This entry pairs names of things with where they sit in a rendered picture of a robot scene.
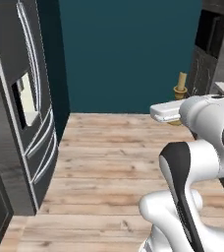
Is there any dark tall cabinet unit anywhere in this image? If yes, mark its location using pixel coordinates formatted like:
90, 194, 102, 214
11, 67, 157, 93
186, 0, 224, 213

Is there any dark grey fridge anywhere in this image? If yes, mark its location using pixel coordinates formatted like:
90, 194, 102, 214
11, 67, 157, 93
0, 0, 59, 217

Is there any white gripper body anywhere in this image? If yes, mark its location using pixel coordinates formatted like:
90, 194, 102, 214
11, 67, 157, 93
149, 99, 186, 124

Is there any beige candle in gold holder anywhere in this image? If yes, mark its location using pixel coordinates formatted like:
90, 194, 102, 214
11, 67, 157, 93
168, 71, 189, 127

